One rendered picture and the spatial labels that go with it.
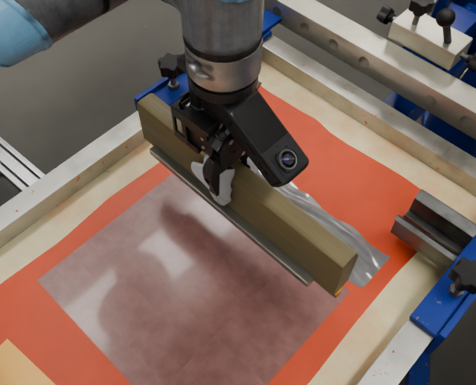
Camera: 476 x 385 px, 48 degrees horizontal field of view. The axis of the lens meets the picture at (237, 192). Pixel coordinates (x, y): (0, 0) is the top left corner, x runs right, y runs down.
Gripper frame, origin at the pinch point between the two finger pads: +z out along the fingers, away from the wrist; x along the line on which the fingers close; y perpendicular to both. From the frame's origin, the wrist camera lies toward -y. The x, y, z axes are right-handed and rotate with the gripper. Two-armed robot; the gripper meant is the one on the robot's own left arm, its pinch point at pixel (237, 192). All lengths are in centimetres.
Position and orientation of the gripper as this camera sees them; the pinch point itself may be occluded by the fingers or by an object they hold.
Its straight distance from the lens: 69.6
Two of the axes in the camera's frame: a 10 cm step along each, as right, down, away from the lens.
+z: -0.1, 5.6, 8.3
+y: -7.2, -5.7, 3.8
